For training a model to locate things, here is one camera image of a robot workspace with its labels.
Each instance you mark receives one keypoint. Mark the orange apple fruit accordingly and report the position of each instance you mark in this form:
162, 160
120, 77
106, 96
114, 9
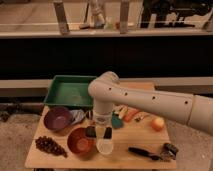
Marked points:
158, 124

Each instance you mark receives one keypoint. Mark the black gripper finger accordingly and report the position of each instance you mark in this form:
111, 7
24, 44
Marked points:
108, 133
90, 132

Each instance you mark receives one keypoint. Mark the orange bowl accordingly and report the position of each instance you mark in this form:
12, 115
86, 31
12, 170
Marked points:
78, 143

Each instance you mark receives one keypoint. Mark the white paper cup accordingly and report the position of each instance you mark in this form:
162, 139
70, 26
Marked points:
104, 146

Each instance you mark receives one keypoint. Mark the purple bowl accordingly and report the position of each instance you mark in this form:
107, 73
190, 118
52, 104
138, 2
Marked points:
57, 118

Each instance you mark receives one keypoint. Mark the wooden table board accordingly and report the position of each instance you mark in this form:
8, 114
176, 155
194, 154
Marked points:
140, 135

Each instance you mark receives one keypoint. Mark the grey crumpled cloth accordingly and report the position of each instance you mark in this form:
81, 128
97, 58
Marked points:
78, 116

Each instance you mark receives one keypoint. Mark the bunch of dark grapes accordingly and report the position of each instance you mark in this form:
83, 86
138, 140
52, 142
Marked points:
48, 145

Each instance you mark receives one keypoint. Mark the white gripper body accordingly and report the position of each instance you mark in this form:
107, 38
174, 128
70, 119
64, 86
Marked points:
101, 119

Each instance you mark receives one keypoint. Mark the dark small toy object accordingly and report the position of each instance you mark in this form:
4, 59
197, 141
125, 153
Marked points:
169, 152

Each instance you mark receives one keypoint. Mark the black handled brush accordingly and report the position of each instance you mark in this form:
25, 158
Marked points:
144, 153

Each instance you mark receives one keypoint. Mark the teal green object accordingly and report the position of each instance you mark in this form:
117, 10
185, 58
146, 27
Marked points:
116, 122

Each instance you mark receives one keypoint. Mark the green plastic tray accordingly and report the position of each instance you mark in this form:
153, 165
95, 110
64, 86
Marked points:
70, 91

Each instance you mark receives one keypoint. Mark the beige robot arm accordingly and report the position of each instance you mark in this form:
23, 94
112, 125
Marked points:
187, 109

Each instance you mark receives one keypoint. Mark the orange carrot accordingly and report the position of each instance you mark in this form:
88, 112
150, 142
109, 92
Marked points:
129, 116

